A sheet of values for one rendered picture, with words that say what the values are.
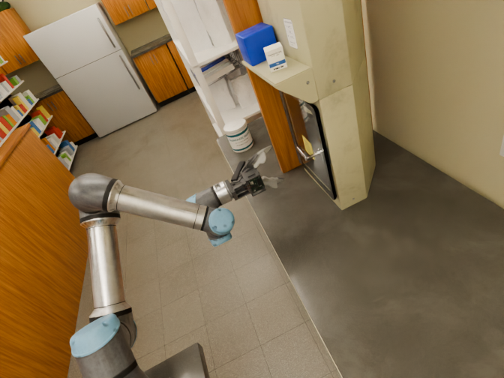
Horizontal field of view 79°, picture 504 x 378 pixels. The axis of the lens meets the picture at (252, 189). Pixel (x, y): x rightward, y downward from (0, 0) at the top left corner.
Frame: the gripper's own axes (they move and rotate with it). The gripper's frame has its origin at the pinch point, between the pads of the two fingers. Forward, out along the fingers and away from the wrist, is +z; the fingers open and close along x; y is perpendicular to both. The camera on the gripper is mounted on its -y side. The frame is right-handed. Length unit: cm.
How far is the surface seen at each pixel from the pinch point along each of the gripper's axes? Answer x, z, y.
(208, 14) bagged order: 38, 14, -117
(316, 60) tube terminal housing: 31.7, 16.7, 11.6
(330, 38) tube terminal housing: 35.3, 21.7, 11.6
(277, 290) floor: -119, -23, -37
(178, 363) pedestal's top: -27, -57, 35
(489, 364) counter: -28, 16, 70
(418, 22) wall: 24, 58, 0
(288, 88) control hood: 27.8, 7.2, 11.4
